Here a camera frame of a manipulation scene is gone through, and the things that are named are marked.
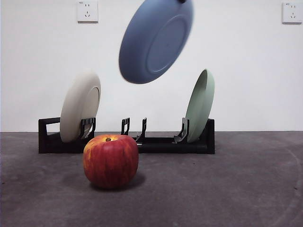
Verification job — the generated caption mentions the blue plate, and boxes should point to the blue plate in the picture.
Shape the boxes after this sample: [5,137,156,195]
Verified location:
[118,0,195,85]

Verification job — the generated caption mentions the red apple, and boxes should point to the red apple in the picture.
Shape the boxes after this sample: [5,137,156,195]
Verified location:
[82,134,139,190]

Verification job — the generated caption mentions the pale green plate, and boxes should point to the pale green plate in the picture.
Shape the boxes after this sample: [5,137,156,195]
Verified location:
[185,69,216,143]

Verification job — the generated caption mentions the black plate rack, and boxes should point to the black plate rack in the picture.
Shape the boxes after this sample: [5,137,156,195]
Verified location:
[38,116,216,155]

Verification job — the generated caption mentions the cream plate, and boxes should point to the cream plate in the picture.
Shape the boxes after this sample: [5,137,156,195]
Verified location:
[59,68,102,143]

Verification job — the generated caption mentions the white wall socket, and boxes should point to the white wall socket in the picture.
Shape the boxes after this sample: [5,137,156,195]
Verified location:
[281,1,303,25]
[77,0,99,24]

